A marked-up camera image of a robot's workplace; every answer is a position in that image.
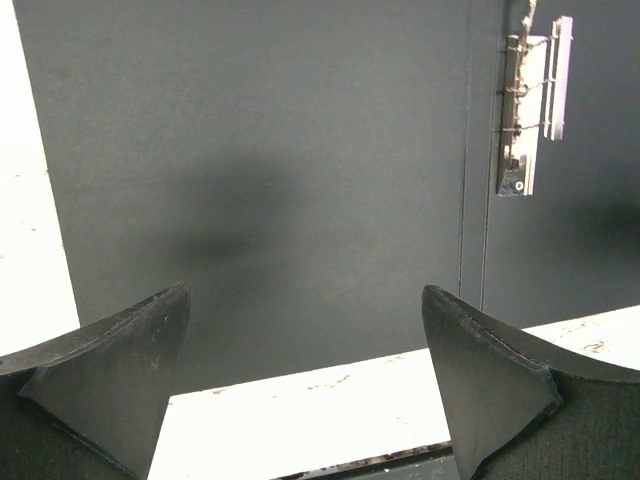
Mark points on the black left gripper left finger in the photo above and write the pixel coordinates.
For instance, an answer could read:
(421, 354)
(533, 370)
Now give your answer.
(90, 403)

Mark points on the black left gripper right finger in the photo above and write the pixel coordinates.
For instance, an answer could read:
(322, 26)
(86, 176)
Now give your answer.
(520, 407)

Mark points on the white folder black inside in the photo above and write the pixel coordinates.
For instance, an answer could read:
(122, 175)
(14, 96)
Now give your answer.
(308, 167)

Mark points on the metal folder clip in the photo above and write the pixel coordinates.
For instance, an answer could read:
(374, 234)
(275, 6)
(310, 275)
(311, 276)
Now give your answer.
(534, 99)

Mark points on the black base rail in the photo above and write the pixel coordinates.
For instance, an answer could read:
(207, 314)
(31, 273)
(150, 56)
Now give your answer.
(434, 461)

